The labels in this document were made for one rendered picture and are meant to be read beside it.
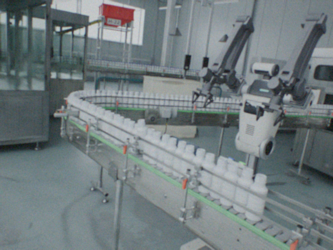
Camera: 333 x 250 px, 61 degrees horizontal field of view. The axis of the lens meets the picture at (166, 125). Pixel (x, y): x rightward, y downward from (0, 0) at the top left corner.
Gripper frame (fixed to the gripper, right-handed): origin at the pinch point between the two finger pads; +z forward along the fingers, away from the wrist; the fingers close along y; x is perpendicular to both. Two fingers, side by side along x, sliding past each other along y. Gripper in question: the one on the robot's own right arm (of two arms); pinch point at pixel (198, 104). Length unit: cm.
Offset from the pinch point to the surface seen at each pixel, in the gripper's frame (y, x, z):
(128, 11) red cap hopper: -566, 247, -229
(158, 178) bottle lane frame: 24, -29, 48
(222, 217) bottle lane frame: 63, -32, 45
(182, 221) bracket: 49, -33, 56
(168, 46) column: -789, 614, -327
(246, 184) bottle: 67, -37, 30
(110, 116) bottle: -34, -29, 33
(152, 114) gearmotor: -104, 68, 11
